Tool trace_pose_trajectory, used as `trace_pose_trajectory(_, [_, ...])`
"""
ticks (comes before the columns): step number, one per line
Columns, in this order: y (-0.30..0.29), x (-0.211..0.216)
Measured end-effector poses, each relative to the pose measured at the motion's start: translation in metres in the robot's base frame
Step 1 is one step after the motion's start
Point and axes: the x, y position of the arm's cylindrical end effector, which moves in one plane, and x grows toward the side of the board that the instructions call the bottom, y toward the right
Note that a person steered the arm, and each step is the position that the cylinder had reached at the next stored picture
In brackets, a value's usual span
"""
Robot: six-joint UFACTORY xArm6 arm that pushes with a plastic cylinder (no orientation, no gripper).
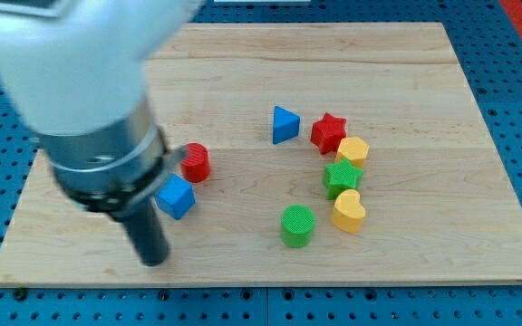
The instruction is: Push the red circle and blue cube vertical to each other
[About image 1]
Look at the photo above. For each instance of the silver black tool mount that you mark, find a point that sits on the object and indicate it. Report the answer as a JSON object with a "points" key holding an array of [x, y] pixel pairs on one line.
{"points": [[114, 166]]}

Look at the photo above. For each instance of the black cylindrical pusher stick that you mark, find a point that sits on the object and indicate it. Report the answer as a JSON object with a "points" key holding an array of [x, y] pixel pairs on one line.
{"points": [[145, 233]]}

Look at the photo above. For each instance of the blue cube block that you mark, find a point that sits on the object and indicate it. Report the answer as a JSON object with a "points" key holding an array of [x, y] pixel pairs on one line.
{"points": [[176, 197]]}

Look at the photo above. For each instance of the red cylinder block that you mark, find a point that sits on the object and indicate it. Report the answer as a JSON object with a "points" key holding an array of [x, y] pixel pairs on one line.
{"points": [[195, 167]]}

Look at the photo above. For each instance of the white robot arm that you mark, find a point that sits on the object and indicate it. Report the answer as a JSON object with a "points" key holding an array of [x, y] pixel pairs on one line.
{"points": [[74, 71]]}

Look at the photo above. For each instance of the green cylinder block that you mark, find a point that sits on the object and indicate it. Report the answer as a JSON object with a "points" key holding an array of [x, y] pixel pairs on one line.
{"points": [[297, 226]]}

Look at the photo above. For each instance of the blue triangle block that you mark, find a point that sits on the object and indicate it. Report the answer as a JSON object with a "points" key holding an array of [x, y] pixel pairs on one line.
{"points": [[286, 125]]}

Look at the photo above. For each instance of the wooden board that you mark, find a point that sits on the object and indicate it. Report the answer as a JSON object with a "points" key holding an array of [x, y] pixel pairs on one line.
{"points": [[439, 206]]}

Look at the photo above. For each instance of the green star block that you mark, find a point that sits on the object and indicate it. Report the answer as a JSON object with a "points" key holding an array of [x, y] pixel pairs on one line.
{"points": [[340, 176]]}

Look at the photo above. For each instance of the red star block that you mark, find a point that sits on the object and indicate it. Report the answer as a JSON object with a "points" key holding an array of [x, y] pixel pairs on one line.
{"points": [[328, 132]]}

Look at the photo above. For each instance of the yellow heart block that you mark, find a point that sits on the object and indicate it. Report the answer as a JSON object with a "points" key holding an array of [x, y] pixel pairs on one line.
{"points": [[348, 212]]}

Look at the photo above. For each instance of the yellow hexagon block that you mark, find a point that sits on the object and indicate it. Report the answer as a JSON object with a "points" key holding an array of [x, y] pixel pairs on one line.
{"points": [[354, 149]]}

